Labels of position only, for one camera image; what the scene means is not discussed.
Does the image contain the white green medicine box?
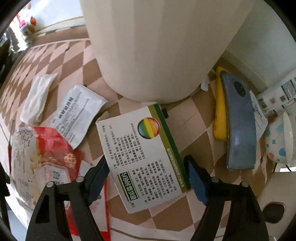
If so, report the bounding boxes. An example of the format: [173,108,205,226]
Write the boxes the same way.
[96,104,191,214]

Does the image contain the red white snack bag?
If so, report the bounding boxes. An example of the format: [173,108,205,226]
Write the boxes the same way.
[11,127,110,238]

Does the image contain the large white cylindrical appliance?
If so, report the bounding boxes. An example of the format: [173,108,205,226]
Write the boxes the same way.
[80,1,254,103]

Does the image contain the white printed sachet packet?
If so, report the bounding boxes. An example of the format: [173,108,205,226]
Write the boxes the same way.
[49,84,107,149]

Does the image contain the white labelled packet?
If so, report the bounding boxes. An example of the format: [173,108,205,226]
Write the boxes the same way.
[256,69,295,117]

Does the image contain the checkered brown table mat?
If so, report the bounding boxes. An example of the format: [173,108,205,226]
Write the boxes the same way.
[1,27,273,240]

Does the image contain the blue smartphone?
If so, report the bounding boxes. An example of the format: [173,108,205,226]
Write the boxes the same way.
[220,70,256,170]

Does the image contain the folded white tissue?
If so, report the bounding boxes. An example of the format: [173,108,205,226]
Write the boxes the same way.
[20,73,58,125]

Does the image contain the orange fruit decoration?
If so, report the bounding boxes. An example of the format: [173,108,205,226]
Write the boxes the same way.
[30,16,37,26]

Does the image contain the white patterned bowl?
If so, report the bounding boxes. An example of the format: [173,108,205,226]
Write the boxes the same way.
[265,112,293,166]

